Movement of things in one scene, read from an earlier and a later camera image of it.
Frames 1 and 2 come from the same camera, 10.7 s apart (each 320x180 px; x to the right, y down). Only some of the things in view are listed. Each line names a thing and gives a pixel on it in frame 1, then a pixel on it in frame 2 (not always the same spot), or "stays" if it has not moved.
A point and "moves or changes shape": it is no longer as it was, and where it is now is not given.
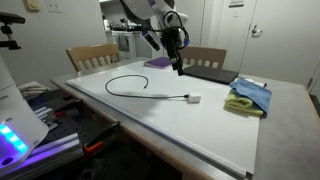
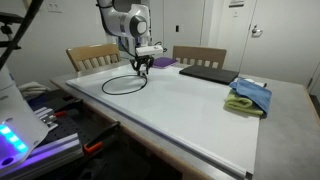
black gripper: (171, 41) to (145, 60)
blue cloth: (258, 92) stays
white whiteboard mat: (187, 106) stays
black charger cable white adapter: (193, 97) moves or changes shape
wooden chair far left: (85, 57) stays
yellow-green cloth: (242, 103) stays
